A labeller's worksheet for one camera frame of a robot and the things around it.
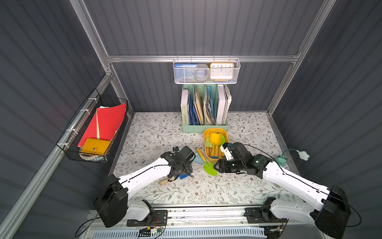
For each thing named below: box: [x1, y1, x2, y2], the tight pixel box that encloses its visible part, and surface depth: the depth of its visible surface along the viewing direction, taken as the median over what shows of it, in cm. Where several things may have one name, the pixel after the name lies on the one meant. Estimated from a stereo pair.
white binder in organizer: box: [216, 84, 227, 125], surface depth 99 cm
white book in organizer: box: [180, 88, 190, 125], surface depth 96 cm
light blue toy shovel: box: [193, 151, 205, 165], surface depth 96 cm
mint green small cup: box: [275, 154, 287, 168], surface depth 86 cm
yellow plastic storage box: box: [203, 127, 230, 163], surface depth 104 cm
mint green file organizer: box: [181, 84, 230, 134], surface depth 102 cm
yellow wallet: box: [81, 137, 111, 156], surface depth 66 cm
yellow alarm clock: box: [209, 62, 235, 82], surface depth 90 cm
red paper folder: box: [77, 102, 126, 147], surface depth 75 cm
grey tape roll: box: [193, 63, 210, 82], surface depth 89 cm
